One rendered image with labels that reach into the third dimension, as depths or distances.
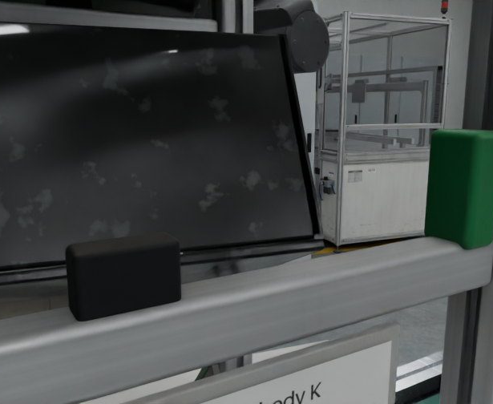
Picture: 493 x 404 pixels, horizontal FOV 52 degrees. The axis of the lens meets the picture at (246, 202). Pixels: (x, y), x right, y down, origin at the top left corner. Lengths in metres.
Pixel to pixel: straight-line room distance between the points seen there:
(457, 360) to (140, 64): 0.13
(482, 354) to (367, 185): 4.54
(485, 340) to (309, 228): 0.06
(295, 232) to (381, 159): 4.59
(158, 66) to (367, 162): 4.50
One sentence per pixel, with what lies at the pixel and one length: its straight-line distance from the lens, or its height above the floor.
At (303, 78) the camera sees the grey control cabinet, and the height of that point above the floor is 1.50.
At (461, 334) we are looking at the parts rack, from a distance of 0.18.
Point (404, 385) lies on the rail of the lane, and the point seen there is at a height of 0.96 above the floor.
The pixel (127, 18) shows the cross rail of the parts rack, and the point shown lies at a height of 1.39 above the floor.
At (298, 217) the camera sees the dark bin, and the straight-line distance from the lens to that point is 0.16.
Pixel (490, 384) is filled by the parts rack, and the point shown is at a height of 1.27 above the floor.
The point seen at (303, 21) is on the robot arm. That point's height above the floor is 1.42.
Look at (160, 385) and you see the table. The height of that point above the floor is 0.86.
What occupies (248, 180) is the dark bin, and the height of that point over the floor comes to 1.33.
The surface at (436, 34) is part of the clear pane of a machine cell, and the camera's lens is 5.08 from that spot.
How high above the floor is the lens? 1.35
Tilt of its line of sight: 11 degrees down
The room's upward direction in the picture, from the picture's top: straight up
